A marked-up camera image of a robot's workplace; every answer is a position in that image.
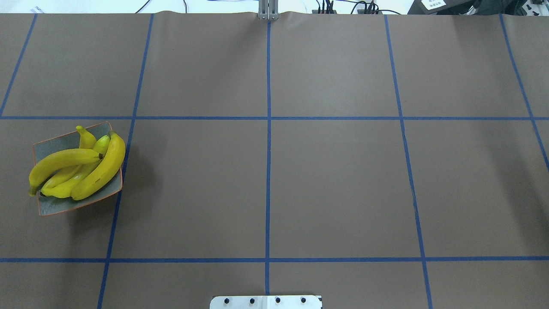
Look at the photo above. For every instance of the aluminium frame post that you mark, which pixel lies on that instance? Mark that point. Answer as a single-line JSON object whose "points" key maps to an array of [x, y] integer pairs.
{"points": [[268, 10]]}

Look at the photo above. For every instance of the grey square plate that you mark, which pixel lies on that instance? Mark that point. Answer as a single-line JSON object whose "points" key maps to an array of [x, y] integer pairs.
{"points": [[50, 205]]}

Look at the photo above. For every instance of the yellow banana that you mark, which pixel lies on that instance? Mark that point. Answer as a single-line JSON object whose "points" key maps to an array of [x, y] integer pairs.
{"points": [[87, 141], [62, 183], [61, 159], [105, 171]]}

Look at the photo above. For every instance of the black label printer box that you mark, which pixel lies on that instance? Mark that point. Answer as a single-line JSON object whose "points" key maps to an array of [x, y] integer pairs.
{"points": [[441, 7]]}

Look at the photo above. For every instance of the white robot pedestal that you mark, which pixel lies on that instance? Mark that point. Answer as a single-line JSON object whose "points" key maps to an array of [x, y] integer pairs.
{"points": [[267, 302]]}

